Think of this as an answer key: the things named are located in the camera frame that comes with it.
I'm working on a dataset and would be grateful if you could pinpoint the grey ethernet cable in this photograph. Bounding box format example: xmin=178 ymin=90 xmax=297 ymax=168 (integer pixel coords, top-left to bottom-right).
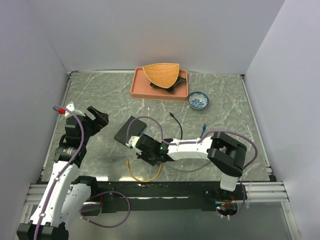
xmin=164 ymin=161 xmax=212 ymax=173

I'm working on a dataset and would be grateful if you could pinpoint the yellow ethernet cable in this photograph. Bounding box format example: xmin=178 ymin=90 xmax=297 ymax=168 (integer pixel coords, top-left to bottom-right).
xmin=126 ymin=158 xmax=163 ymax=183

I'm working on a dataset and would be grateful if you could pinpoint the black network switch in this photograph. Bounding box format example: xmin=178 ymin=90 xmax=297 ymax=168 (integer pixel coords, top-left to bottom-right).
xmin=114 ymin=116 xmax=147 ymax=146

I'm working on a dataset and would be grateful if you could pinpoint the black ethernet cable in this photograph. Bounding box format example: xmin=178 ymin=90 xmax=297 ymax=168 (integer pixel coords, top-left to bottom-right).
xmin=169 ymin=112 xmax=184 ymax=141

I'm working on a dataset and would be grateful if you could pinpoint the blue ethernet cable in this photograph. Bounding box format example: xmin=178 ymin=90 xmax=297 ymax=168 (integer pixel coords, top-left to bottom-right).
xmin=139 ymin=124 xmax=208 ymax=140

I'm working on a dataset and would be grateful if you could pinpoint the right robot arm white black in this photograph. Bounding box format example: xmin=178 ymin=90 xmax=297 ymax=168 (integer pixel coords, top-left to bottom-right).
xmin=127 ymin=132 xmax=247 ymax=200

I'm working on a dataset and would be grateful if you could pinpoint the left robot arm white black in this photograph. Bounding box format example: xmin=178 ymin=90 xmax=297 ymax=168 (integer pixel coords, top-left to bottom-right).
xmin=16 ymin=102 xmax=109 ymax=240

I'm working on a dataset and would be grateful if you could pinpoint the salmon pink tray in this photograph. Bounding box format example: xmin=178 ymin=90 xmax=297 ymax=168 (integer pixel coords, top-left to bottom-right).
xmin=130 ymin=67 xmax=189 ymax=101

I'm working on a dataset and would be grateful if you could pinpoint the blue white ceramic bowl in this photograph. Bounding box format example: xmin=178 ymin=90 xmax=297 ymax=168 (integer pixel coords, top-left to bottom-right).
xmin=187 ymin=91 xmax=210 ymax=111

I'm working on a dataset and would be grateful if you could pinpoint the orange woven basket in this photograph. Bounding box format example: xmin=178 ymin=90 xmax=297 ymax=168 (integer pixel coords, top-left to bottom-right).
xmin=142 ymin=63 xmax=180 ymax=89

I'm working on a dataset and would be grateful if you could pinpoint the black dish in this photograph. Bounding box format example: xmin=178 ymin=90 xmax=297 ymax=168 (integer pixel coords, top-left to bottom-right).
xmin=150 ymin=76 xmax=187 ymax=94

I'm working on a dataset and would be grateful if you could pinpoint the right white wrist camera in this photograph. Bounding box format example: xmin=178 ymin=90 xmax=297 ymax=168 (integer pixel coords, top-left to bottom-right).
xmin=125 ymin=136 xmax=140 ymax=148

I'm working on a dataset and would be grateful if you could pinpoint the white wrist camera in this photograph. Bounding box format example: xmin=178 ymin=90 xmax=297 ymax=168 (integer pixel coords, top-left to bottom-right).
xmin=64 ymin=101 xmax=83 ymax=118
xmin=125 ymin=136 xmax=140 ymax=148

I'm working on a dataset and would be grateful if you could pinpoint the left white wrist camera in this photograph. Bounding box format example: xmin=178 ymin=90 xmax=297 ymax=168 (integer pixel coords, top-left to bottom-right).
xmin=64 ymin=101 xmax=83 ymax=118

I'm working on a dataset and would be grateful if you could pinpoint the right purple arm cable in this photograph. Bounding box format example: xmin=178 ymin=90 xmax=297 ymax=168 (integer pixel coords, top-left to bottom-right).
xmin=126 ymin=116 xmax=259 ymax=221

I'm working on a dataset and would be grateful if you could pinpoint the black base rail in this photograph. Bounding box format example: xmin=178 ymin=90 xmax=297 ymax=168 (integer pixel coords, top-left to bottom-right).
xmin=73 ymin=179 xmax=247 ymax=214

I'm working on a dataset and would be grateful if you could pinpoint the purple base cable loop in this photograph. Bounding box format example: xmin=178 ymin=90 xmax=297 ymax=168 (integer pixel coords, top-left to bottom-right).
xmin=79 ymin=190 xmax=131 ymax=228

